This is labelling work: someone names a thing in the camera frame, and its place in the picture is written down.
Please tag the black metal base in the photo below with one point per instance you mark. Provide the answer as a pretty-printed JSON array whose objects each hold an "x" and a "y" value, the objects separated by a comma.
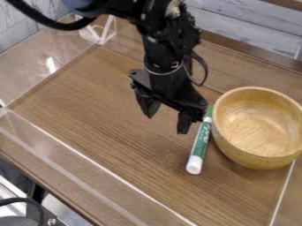
[{"x": 29, "y": 219}]

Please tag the brown wooden bowl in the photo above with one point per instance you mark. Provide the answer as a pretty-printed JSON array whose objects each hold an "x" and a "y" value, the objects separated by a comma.
[{"x": 256, "y": 127}]

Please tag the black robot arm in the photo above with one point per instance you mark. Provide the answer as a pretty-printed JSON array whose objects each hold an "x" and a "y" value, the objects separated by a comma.
[{"x": 170, "y": 36}]

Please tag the green and white marker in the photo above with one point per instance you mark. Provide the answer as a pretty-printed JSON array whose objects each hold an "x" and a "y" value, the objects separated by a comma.
[{"x": 198, "y": 150}]

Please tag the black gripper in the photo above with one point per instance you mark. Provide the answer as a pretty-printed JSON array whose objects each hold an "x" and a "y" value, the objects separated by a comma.
[{"x": 171, "y": 90}]

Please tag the clear acrylic tray wall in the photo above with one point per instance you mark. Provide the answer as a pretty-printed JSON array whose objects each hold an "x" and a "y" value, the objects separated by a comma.
[{"x": 73, "y": 132}]

